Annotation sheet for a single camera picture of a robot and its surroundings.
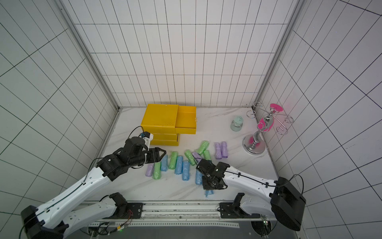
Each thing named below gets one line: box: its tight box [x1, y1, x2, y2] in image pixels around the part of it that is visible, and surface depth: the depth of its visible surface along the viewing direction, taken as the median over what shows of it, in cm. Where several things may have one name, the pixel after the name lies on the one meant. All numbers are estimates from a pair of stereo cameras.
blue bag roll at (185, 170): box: [182, 159, 191, 181], surface depth 86 cm
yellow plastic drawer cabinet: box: [141, 104, 193, 147], surface depth 87 cm
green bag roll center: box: [184, 149, 196, 166], surface depth 92 cm
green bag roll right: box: [202, 149, 211, 161], surface depth 94 cm
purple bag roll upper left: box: [214, 141, 223, 160], surface depth 95 cm
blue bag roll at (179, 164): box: [175, 155, 184, 175], surface depth 88 cm
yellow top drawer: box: [175, 105, 197, 135], surface depth 91 cm
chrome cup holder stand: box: [242, 101, 294, 156], surface depth 92 cm
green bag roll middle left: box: [168, 150, 179, 170], surface depth 90 cm
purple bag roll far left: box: [145, 162, 155, 177], surface depth 85 cm
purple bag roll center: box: [191, 151, 203, 164], surface depth 92 cm
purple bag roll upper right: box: [220, 140, 229, 159], surface depth 96 cm
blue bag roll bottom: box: [204, 189, 214, 199], surface depth 78 cm
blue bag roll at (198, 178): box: [195, 169, 204, 185], surface depth 83 cm
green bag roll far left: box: [152, 161, 162, 180], surface depth 86 cm
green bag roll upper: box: [195, 140, 210, 156], surface depth 97 cm
